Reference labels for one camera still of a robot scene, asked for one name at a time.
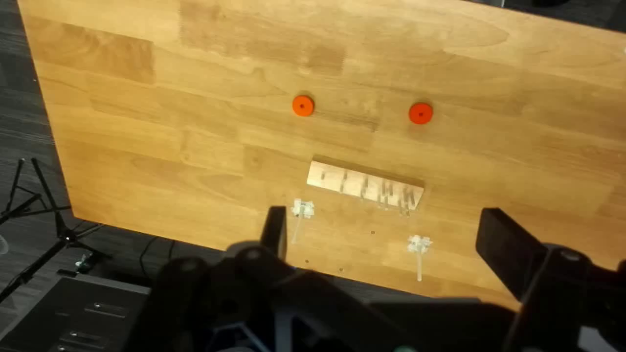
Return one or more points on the orange disk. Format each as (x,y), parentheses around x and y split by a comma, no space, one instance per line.
(303,105)
(420,113)

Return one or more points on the clear plastic peg piece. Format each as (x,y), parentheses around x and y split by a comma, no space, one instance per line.
(301,215)
(419,254)

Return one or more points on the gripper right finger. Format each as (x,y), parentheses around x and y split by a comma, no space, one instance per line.
(543,266)

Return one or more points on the wooden rack with pegs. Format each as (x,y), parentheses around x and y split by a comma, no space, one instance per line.
(364,186)

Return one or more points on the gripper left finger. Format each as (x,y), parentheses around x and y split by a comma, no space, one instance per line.
(254,274)

